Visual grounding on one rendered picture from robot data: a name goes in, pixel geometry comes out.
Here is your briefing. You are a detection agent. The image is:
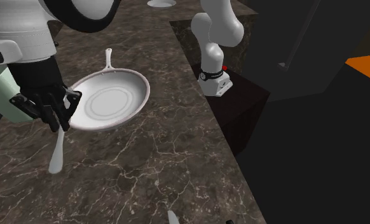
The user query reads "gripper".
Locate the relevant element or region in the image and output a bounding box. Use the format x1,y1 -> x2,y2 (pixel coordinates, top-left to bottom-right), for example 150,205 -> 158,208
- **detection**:
6,56 -> 83,133

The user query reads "white frying pan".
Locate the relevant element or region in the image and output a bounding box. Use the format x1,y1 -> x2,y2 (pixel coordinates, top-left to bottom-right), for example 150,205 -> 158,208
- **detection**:
67,48 -> 151,132

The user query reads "white round plate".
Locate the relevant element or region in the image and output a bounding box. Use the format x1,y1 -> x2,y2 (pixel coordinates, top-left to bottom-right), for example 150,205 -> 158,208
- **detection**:
146,0 -> 177,8

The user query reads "white knife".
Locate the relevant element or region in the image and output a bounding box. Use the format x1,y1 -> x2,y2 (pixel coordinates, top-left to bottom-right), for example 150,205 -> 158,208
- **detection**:
167,209 -> 181,224

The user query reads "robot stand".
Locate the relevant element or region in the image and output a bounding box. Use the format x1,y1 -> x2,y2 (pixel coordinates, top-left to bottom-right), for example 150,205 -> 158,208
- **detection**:
191,63 -> 271,157

